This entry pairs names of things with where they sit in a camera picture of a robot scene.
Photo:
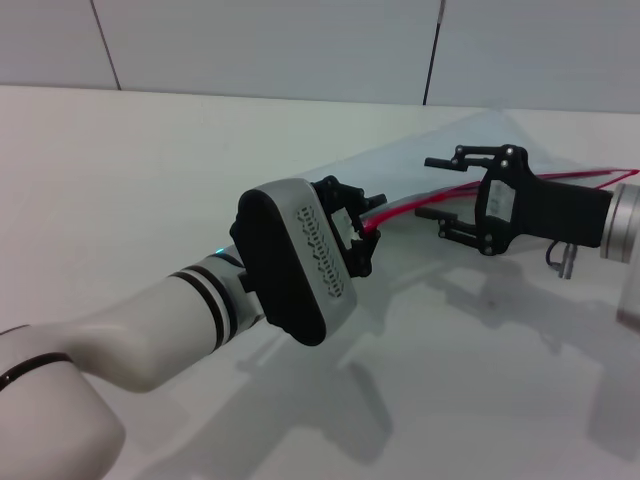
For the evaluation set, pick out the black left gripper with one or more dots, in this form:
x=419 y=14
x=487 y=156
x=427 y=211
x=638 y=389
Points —
x=340 y=215

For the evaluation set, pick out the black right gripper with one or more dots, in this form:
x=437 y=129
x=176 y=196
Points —
x=550 y=212

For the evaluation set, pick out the clear document bag red zipper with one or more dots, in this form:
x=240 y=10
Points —
x=440 y=150

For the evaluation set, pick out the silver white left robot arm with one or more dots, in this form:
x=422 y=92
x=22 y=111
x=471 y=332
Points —
x=150 y=325

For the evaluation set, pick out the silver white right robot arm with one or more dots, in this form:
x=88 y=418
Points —
x=625 y=225

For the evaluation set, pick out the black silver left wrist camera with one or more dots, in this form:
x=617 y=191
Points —
x=300 y=280

